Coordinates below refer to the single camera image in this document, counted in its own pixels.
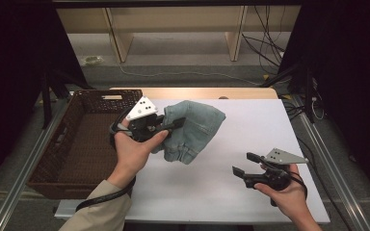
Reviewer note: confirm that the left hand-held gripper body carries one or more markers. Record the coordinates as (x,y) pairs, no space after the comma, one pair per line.
(143,109)

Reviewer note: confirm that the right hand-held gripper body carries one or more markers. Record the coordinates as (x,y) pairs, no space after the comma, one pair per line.
(284,157)

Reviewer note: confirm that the light blue denim garment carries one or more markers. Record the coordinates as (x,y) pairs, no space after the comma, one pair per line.
(199,125)

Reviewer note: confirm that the brown woven basket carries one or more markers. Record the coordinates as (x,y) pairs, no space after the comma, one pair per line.
(90,150)

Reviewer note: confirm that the person's right hand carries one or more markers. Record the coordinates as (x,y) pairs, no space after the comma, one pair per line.
(289,199)

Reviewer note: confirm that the person's left hand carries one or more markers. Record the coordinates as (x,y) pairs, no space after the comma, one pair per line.
(131,157)

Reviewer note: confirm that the white table mat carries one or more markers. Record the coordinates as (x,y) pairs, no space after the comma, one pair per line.
(237,128)

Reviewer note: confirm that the black metal stand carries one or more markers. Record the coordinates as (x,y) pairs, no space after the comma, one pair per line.
(305,83)
(49,93)

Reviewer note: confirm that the light wooden desk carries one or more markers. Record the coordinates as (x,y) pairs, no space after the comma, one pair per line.
(179,19)

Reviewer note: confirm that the black curtain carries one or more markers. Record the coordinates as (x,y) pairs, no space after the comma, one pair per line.
(353,80)
(9,80)

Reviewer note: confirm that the aluminium rail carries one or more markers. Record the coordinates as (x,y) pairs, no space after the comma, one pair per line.
(330,166)
(22,173)

